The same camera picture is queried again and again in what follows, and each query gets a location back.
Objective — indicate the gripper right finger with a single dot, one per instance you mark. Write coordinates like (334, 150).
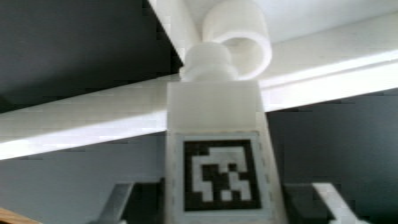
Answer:
(317, 205)

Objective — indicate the white U-shaped obstacle fence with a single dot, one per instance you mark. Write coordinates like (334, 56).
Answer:
(121, 113)

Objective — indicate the white table leg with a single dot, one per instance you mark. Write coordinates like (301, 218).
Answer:
(223, 189)

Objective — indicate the white square tabletop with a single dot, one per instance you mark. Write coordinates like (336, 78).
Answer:
(294, 37)

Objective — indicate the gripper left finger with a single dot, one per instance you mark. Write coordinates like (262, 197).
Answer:
(134, 206)

